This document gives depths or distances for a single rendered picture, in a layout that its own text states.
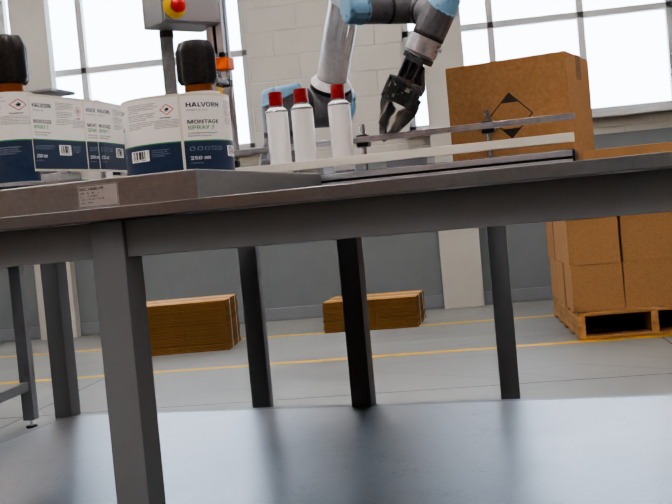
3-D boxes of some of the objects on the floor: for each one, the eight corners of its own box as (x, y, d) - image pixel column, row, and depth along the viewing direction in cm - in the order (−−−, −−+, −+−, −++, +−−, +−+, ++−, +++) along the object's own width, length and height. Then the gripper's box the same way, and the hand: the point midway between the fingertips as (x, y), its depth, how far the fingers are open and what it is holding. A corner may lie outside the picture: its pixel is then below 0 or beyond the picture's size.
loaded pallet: (737, 328, 541) (724, 158, 538) (576, 340, 550) (562, 173, 547) (683, 306, 661) (672, 166, 657) (552, 316, 669) (540, 178, 666)
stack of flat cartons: (129, 358, 652) (124, 308, 651) (148, 347, 705) (143, 301, 704) (230, 349, 649) (225, 299, 648) (242, 339, 702) (237, 293, 700)
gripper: (396, 46, 232) (358, 133, 237) (433, 62, 230) (394, 150, 235) (404, 48, 240) (367, 132, 245) (439, 64, 238) (401, 149, 243)
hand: (385, 135), depth 242 cm, fingers closed
